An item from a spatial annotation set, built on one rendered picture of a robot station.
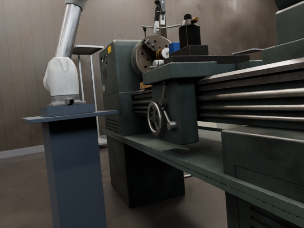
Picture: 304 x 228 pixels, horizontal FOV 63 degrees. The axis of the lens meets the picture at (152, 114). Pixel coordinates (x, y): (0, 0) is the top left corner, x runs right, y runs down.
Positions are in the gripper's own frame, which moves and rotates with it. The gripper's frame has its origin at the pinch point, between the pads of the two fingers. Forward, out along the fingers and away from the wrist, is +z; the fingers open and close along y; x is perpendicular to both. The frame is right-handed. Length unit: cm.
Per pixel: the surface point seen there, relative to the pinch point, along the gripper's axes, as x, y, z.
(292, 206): 14, -131, 79
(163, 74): 23, -78, 46
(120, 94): 27, 8, 49
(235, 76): 7, -101, 49
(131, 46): 18.7, 9.3, 13.8
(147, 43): 11.7, -9.5, 15.4
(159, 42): 1.8, -4.4, 13.0
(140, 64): 15.2, -5.9, 29.2
